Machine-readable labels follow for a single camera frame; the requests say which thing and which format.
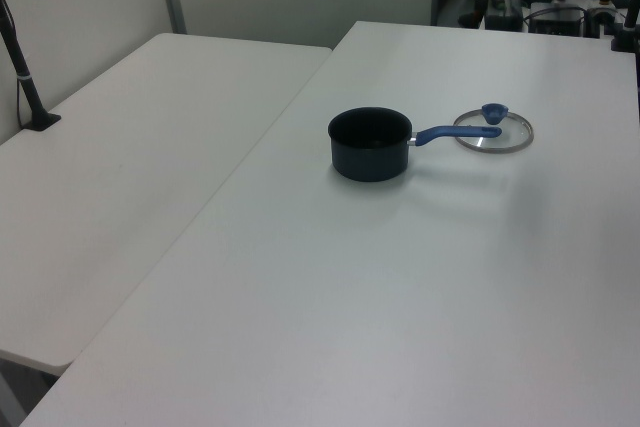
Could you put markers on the black box under gripper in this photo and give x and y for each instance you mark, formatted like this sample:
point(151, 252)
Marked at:
point(504, 21)

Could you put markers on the glass lid with blue knob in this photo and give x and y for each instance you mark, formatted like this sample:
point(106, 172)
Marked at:
point(515, 139)

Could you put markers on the black clamped pole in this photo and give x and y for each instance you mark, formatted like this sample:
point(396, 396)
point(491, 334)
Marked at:
point(629, 22)

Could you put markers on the black electronics box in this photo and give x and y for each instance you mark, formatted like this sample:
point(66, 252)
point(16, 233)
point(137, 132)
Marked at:
point(557, 21)

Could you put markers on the black camera stand pole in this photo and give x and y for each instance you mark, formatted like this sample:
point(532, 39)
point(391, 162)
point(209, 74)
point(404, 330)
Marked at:
point(30, 89)

